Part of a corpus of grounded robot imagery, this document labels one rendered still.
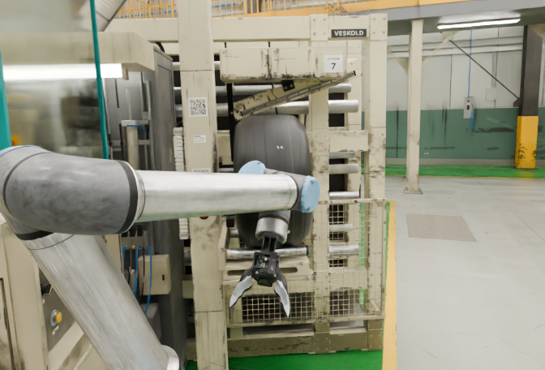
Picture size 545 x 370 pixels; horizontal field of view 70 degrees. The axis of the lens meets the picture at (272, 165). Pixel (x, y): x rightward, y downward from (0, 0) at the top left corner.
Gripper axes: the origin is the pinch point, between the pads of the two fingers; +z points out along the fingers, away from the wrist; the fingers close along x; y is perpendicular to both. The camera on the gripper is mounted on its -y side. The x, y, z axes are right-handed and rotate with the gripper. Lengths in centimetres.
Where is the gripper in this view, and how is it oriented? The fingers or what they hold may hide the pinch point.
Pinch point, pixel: (258, 313)
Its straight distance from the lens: 107.5
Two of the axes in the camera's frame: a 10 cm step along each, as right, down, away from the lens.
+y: 0.3, -5.8, -8.1
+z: -1.5, 8.0, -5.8
